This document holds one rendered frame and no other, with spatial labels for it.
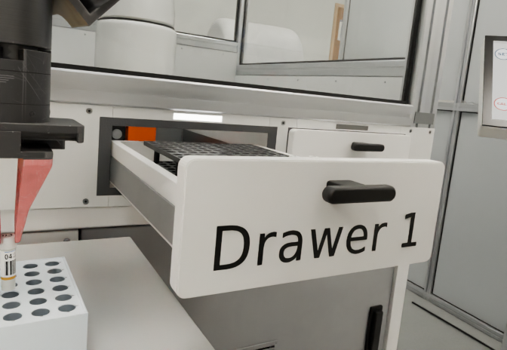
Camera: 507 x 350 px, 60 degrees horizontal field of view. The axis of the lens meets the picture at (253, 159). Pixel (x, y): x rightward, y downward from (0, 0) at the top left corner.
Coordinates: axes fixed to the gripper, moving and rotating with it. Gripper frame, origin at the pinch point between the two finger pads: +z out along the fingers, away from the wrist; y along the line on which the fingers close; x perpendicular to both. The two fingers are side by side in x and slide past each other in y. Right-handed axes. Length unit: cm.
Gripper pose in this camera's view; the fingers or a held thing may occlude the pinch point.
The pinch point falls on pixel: (7, 231)
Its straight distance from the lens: 41.0
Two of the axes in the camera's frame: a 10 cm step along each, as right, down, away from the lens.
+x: 5.0, 1.7, -8.5
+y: -8.6, -0.1, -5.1
